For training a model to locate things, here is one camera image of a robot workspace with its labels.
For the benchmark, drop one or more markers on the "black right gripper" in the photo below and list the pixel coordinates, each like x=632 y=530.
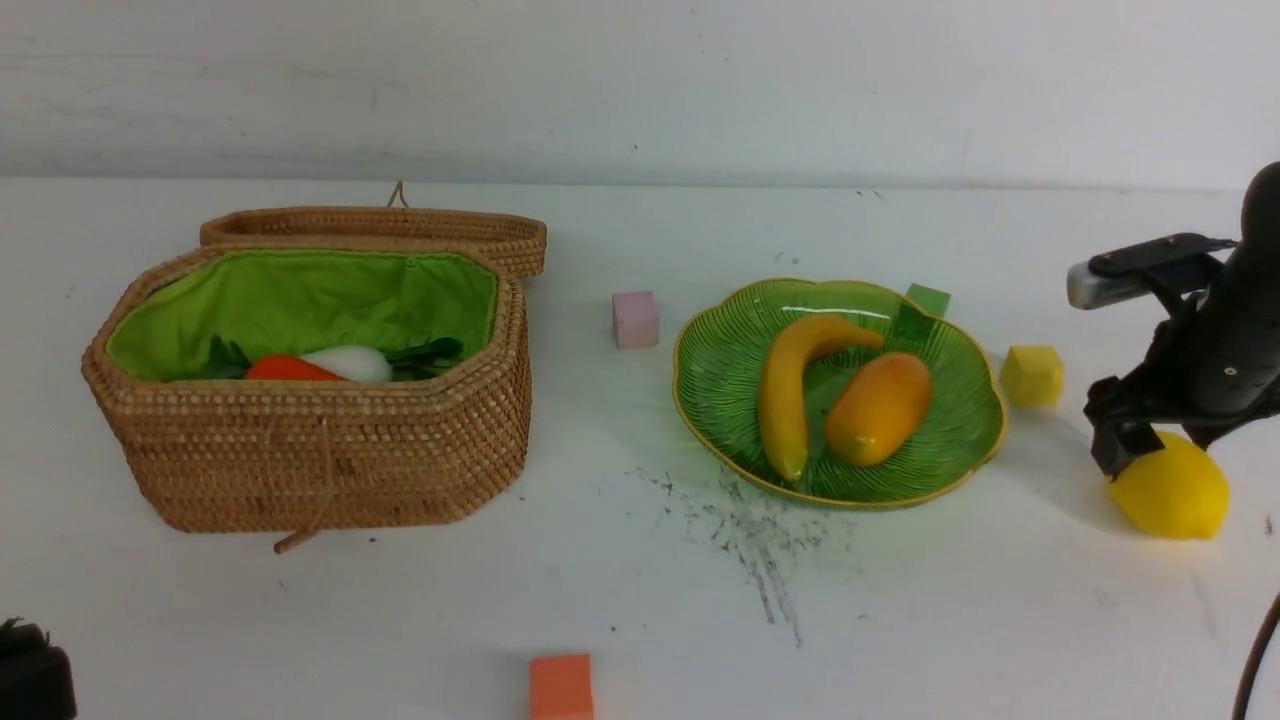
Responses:
x=1211 y=369

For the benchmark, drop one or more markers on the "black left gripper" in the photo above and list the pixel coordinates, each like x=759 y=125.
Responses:
x=36 y=680

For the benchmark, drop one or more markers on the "yellow lemon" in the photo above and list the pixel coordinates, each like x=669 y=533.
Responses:
x=1177 y=493

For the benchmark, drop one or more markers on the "orange yellow mango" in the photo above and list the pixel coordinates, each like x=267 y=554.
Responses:
x=881 y=407

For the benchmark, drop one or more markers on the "yellow banana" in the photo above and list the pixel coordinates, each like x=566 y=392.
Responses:
x=781 y=414

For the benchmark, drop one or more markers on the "orange carrot with leaves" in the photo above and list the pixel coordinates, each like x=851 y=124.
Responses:
x=227 y=361

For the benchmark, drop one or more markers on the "white radish with leaves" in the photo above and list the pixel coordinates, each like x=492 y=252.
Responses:
x=359 y=363

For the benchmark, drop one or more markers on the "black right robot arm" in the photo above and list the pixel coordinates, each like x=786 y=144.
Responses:
x=1252 y=267

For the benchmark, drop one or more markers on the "yellow foam cube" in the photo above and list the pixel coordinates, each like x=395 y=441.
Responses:
x=1032 y=376

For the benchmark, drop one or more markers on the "green foam cube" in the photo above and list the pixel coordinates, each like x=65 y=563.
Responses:
x=920 y=310

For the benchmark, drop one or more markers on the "woven wicker basket green lining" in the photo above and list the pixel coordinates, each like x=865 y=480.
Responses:
x=301 y=457

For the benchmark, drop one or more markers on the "green glass leaf plate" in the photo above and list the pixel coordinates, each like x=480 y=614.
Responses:
x=717 y=366

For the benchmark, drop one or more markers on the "pink foam cube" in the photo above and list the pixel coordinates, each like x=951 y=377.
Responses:
x=635 y=320

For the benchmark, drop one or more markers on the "orange foam cube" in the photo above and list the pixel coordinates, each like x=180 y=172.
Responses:
x=560 y=687

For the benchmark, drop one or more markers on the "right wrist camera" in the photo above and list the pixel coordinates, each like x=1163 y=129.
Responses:
x=1169 y=268

